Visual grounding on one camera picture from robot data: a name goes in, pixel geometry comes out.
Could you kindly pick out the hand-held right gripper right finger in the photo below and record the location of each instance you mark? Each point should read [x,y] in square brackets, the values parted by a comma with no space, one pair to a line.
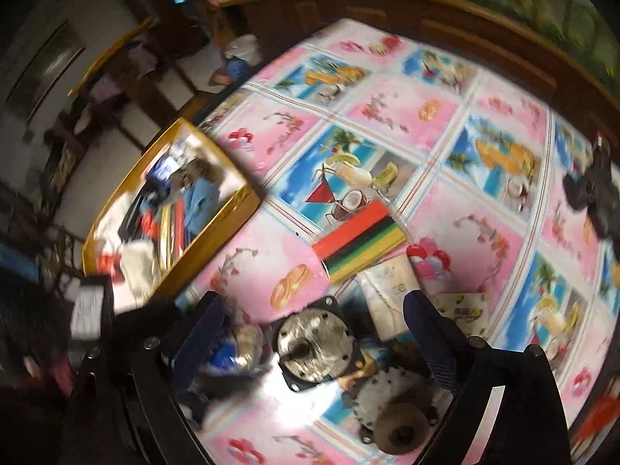
[431,344]

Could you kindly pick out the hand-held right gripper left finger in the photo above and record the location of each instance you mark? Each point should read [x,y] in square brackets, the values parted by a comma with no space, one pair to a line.
[201,346]

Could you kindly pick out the bagged yellow black orange sponges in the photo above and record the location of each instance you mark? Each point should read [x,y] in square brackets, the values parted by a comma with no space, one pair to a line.
[167,232]

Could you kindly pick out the bagged red black green sponges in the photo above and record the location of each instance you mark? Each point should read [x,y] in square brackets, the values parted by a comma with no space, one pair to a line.
[358,244]

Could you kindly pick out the white box with yellow tape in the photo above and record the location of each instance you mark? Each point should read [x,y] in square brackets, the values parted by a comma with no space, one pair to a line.
[220,181]

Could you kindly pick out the person's left forearm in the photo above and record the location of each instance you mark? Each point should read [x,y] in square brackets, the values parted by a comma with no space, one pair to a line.
[29,397]

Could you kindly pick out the clear ball with blue foil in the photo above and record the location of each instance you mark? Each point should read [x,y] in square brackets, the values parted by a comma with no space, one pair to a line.
[237,348]

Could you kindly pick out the yellow printed tissue pack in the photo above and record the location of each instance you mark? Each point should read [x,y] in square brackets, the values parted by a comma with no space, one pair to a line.
[465,310]

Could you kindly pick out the white tissue pack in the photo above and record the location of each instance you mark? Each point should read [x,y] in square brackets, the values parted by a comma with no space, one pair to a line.
[387,295]

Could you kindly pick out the dark round metal part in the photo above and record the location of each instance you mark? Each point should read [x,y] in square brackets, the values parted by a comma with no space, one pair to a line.
[397,421]

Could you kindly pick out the round metal motor plate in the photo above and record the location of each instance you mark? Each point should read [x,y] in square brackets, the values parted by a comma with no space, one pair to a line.
[315,344]

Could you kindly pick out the blue knit glove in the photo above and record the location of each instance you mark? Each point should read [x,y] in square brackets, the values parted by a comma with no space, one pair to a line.
[201,203]

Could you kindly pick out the black object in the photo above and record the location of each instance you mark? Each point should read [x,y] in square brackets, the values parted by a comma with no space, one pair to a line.
[598,193]

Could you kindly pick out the printed pink blue tablecloth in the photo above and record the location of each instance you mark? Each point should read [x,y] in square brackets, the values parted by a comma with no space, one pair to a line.
[387,116]

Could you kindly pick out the purple cloth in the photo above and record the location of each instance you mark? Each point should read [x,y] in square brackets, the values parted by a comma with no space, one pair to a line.
[138,60]

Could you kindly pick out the yellow wooden bar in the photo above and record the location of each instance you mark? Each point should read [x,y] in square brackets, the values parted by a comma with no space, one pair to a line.
[111,51]

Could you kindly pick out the pink basin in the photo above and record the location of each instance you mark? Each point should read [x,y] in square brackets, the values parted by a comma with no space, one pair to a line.
[220,78]

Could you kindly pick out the blue bottle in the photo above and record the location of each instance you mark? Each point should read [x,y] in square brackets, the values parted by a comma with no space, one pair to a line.
[238,69]

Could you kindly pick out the white bucket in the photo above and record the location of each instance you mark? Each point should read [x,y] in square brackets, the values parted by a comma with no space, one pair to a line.
[244,48]

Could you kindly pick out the dark wooden cabinet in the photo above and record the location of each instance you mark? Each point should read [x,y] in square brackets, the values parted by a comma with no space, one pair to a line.
[387,24]

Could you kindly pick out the framed wall picture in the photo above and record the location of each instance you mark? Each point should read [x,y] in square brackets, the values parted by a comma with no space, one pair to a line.
[48,68]

